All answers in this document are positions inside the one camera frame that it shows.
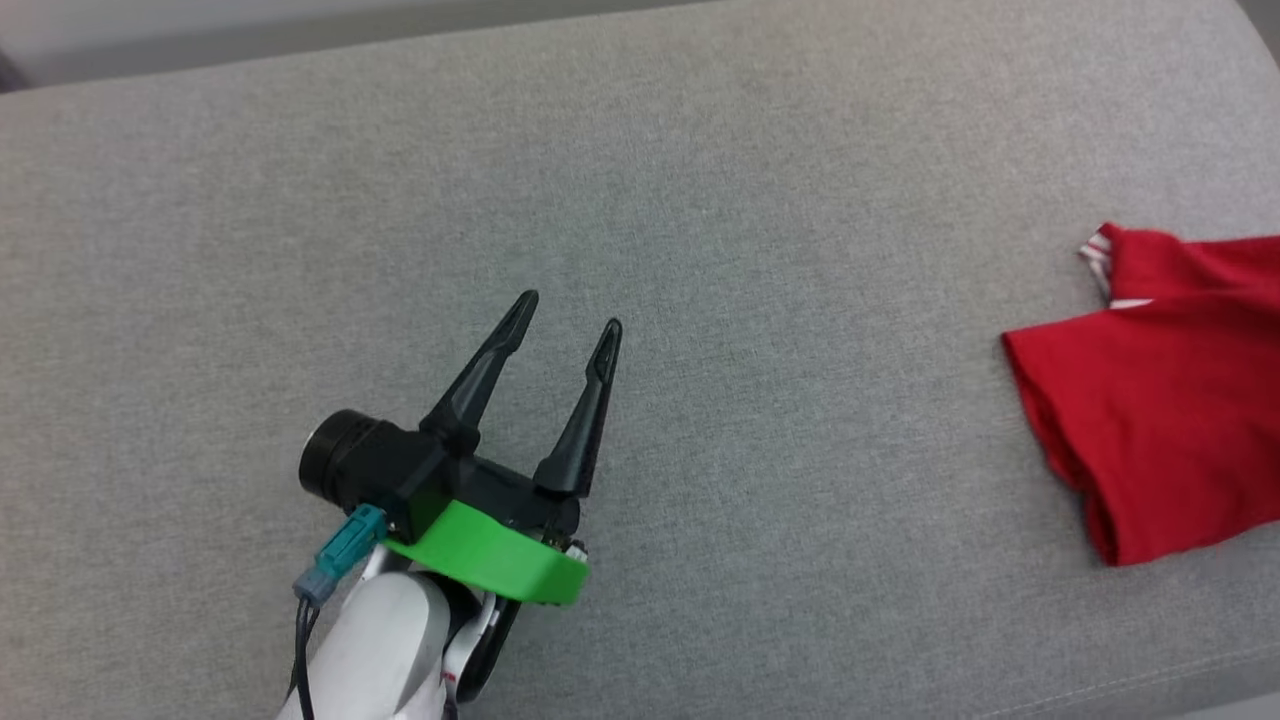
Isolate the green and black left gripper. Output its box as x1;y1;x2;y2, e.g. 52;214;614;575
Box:
383;290;624;607

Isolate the red and white jersey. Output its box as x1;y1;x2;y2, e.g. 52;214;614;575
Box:
1001;222;1280;568

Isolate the black cable with teal connector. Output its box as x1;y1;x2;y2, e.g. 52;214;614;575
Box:
292;503;388;720

